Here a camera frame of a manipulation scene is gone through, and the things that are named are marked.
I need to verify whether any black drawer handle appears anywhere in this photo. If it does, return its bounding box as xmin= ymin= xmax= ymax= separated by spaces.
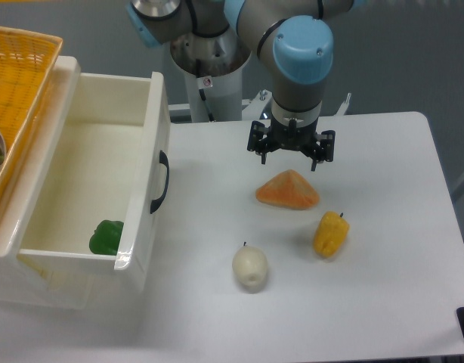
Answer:
xmin=150 ymin=150 xmax=170 ymax=215

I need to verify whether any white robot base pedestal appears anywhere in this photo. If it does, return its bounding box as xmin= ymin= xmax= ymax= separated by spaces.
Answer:
xmin=170 ymin=28 xmax=250 ymax=123

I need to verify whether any yellow bell pepper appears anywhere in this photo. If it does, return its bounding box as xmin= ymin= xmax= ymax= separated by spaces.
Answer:
xmin=312 ymin=211 xmax=350 ymax=258

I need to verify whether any black cable on pedestal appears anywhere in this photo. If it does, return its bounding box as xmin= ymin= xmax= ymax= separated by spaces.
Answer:
xmin=195 ymin=59 xmax=217 ymax=123

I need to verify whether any upper white open drawer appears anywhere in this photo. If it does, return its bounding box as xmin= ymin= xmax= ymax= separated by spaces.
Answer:
xmin=20 ymin=73 xmax=171 ymax=292

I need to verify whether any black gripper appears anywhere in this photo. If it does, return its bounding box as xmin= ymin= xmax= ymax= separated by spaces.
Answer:
xmin=247 ymin=101 xmax=336 ymax=172

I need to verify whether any green bell pepper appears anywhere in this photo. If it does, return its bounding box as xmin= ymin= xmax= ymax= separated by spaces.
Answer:
xmin=88 ymin=220 xmax=124 ymax=256

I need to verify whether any white drawer cabinet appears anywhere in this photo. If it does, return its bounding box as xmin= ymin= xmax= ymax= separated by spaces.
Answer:
xmin=0 ymin=56 xmax=91 ymax=309

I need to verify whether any orange pumpkin wedge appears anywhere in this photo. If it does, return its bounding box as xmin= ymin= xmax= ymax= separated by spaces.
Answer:
xmin=255 ymin=169 xmax=320 ymax=210

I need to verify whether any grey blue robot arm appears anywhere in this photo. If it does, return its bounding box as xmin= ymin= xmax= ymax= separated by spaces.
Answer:
xmin=126 ymin=1 xmax=336 ymax=164

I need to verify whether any orange plastic basket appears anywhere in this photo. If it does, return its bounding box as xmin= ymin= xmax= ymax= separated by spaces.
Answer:
xmin=0 ymin=26 xmax=63 ymax=203

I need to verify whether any white pear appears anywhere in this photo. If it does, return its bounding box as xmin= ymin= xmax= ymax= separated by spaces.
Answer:
xmin=232 ymin=241 xmax=269 ymax=292

